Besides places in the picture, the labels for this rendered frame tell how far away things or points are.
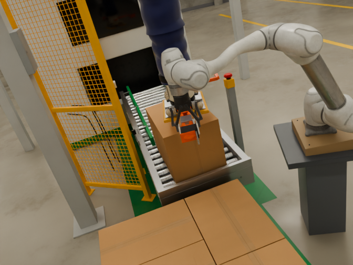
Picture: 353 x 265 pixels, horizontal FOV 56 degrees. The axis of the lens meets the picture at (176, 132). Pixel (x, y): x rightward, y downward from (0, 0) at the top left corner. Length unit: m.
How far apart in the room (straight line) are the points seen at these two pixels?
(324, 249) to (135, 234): 1.30
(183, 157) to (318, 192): 0.93
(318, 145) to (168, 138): 0.93
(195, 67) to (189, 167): 1.16
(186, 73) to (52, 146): 1.71
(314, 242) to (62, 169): 2.01
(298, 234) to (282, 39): 1.55
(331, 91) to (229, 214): 0.90
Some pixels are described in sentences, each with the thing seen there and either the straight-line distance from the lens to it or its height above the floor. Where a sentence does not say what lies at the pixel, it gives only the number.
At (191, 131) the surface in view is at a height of 1.22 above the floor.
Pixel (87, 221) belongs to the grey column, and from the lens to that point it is 3.20.
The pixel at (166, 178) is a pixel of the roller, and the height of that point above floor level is 0.54.
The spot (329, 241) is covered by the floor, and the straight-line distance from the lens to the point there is 2.66.
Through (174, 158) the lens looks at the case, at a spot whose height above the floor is 0.78.
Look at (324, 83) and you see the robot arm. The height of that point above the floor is 1.26.
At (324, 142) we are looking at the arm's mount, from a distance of 2.14.
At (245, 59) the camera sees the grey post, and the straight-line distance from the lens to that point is 5.34.
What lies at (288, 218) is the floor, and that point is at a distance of 2.80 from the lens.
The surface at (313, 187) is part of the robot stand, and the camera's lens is 2.39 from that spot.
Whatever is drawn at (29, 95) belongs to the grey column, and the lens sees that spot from 2.65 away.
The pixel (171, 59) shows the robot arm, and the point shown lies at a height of 1.59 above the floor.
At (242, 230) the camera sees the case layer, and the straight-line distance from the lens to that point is 1.98.
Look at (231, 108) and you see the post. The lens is 2.82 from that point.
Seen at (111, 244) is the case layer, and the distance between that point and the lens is 2.16.
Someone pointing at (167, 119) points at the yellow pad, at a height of 1.09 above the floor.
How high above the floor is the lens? 1.97
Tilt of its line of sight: 28 degrees down
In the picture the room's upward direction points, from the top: 15 degrees counter-clockwise
